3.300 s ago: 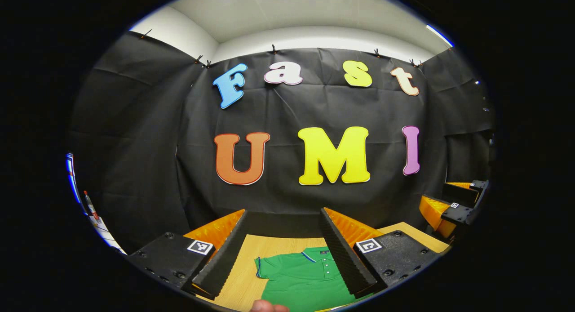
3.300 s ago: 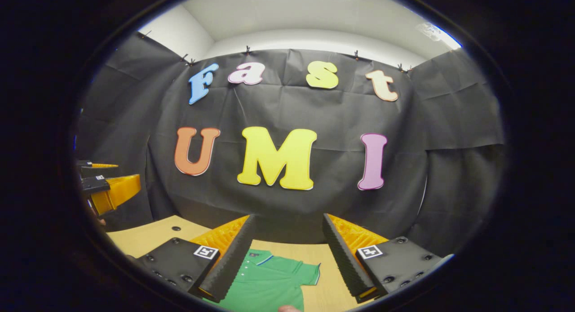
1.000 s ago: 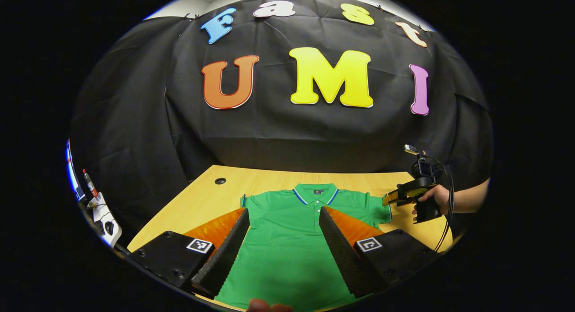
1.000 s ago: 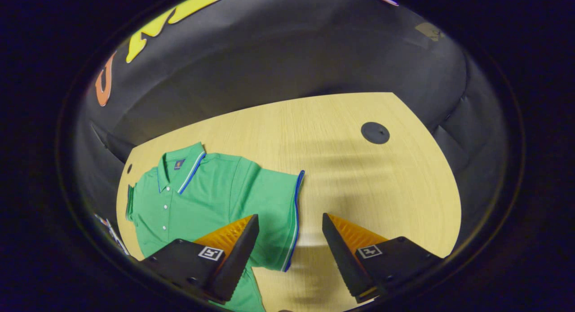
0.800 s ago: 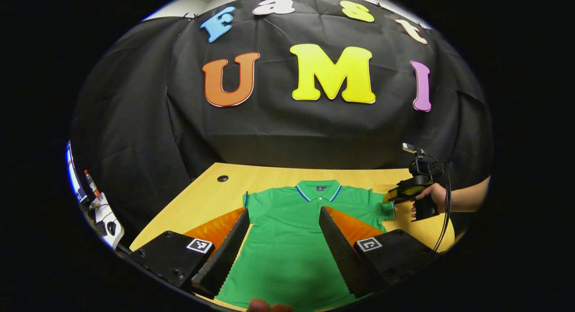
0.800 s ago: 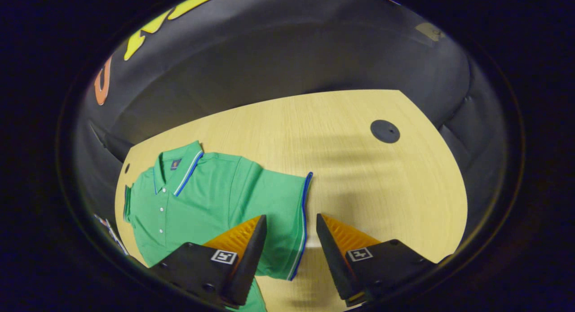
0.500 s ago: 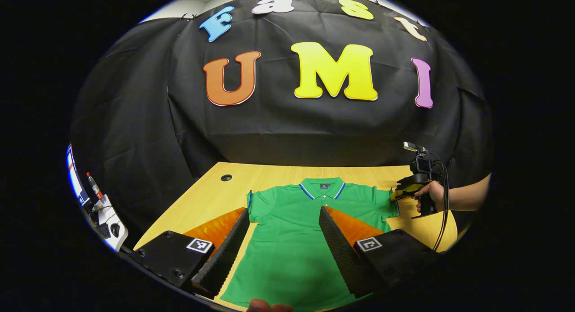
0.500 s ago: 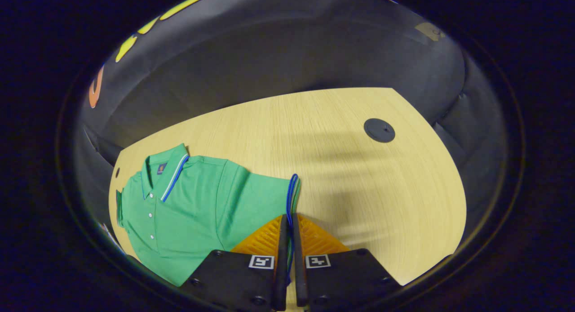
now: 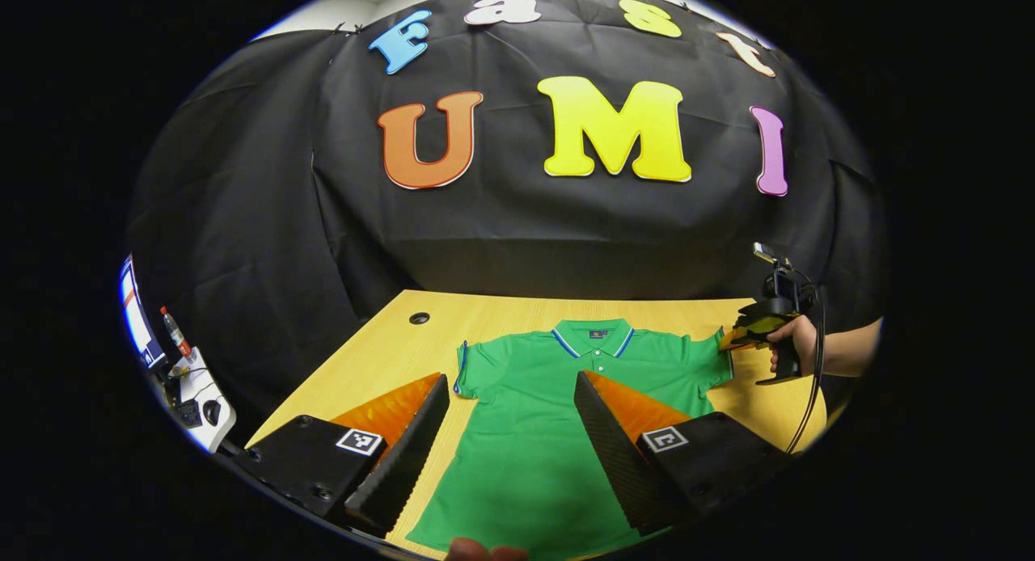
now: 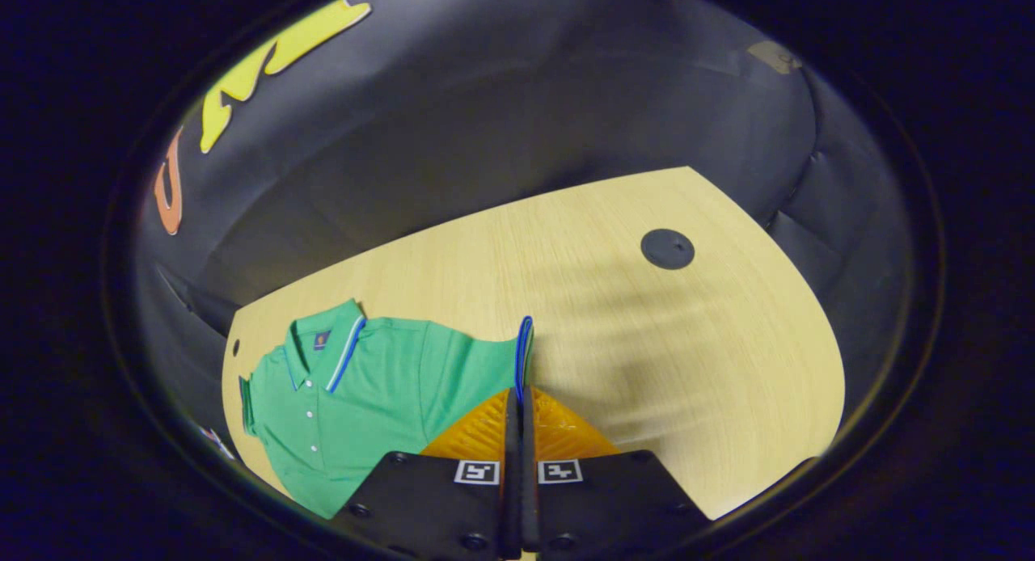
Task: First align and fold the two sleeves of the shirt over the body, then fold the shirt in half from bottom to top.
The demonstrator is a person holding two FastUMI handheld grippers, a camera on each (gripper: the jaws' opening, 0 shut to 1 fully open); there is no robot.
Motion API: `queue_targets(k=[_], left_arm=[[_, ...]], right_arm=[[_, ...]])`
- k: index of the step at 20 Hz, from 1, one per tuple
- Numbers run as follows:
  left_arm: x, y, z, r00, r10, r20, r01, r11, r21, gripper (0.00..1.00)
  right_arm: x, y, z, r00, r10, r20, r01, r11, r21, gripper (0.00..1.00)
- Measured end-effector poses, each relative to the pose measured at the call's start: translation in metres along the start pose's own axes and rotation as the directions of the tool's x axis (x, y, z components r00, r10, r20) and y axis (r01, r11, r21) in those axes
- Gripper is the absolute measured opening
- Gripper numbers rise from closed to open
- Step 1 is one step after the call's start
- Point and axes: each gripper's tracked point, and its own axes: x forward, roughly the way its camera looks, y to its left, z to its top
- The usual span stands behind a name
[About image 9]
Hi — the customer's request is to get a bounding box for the computer monitor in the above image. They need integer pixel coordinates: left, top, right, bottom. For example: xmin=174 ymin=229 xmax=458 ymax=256
xmin=119 ymin=254 xmax=168 ymax=372

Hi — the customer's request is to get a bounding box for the green T-shirt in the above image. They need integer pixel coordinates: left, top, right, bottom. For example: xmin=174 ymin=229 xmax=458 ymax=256
xmin=404 ymin=317 xmax=735 ymax=561

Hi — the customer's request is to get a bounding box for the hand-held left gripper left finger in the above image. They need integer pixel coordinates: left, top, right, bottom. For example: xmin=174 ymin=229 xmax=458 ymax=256
xmin=230 ymin=372 xmax=451 ymax=539

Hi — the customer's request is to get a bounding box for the row of black cloth clips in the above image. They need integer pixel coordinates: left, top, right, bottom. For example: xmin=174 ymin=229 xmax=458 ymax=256
xmin=330 ymin=0 xmax=488 ymax=36

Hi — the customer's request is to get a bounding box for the white side desk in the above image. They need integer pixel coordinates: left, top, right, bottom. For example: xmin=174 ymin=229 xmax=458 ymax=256
xmin=158 ymin=347 xmax=237 ymax=454

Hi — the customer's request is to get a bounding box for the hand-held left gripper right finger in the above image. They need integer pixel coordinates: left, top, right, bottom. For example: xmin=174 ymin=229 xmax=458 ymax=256
xmin=572 ymin=370 xmax=797 ymax=538

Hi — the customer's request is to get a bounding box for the clear bottle with red cap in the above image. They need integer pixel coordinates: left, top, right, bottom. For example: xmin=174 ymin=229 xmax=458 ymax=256
xmin=159 ymin=306 xmax=197 ymax=364

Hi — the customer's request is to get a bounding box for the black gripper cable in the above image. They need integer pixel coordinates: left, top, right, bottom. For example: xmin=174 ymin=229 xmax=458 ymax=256
xmin=783 ymin=282 xmax=827 ymax=455

